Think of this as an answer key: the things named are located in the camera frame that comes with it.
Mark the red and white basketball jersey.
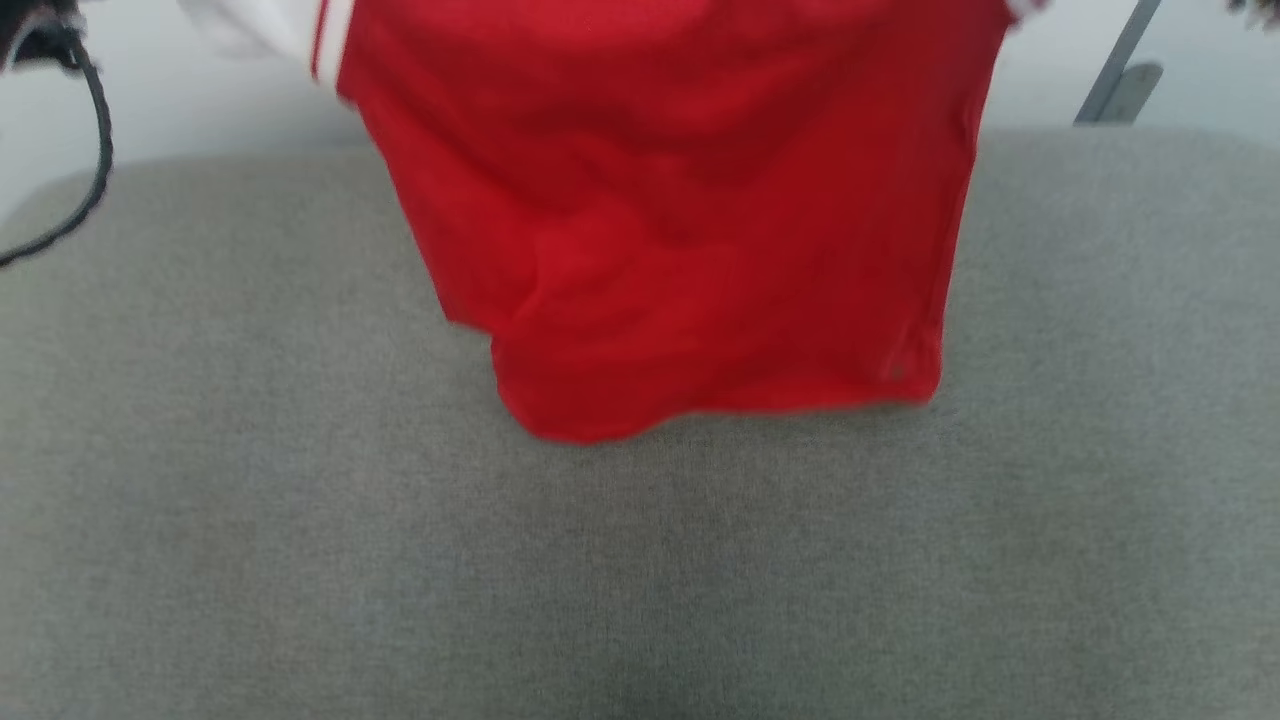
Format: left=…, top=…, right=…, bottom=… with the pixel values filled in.
left=180, top=0, right=1046, bottom=446

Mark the grey fabric sofa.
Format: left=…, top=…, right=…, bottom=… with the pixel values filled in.
left=0, top=125, right=1280, bottom=720

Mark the grey metal pole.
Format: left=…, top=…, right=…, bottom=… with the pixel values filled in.
left=1075, top=0, right=1166, bottom=126

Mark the grey metal pole bracket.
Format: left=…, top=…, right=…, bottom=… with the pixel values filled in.
left=1100, top=62, right=1166, bottom=126

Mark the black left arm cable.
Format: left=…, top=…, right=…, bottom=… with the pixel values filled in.
left=0, top=30, right=114, bottom=269

